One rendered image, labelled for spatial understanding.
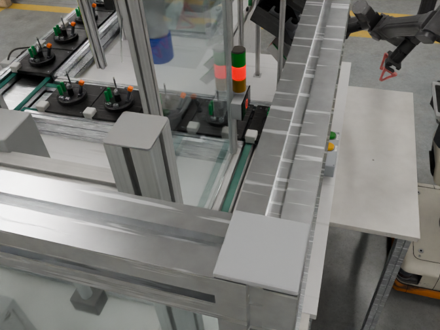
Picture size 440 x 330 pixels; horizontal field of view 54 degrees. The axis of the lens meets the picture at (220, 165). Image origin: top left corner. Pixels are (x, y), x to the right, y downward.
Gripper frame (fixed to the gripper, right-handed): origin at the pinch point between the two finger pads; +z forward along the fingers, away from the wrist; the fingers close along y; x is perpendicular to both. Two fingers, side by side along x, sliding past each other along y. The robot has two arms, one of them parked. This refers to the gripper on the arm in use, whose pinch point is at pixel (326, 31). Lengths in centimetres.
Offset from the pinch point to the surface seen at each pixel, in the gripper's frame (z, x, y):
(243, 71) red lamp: 10, -11, 49
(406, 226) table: -27, 59, 49
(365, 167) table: -9, 51, 25
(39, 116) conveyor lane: 114, -17, 63
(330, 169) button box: -2, 39, 40
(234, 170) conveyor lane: 28, 24, 57
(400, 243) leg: -24, 66, 51
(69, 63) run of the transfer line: 131, -25, 20
